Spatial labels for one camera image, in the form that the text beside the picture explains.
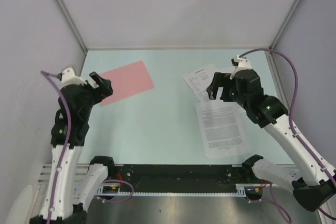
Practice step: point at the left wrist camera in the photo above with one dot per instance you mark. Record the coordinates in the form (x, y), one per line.
(68, 77)

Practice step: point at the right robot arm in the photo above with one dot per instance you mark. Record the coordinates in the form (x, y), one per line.
(311, 185)

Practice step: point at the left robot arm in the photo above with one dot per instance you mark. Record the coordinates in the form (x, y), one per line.
(63, 202)

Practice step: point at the printed text sheet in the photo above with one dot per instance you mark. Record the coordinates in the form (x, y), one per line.
(221, 129)

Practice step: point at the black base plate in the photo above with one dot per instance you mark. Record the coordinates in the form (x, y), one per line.
(183, 179)

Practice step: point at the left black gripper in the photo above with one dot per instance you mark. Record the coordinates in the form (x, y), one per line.
(104, 89)

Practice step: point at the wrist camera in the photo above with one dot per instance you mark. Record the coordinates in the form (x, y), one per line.
(240, 64)
(68, 77)

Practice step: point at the printed form sheet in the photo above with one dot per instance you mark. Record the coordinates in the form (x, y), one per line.
(200, 79)

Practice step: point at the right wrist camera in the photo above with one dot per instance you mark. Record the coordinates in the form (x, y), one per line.
(240, 64)

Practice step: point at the pink clipboard folder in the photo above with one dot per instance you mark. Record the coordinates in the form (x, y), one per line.
(127, 81)

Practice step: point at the white cable duct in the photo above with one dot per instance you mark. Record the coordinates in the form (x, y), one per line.
(240, 190)

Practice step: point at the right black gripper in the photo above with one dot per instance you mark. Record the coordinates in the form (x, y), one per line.
(220, 80)

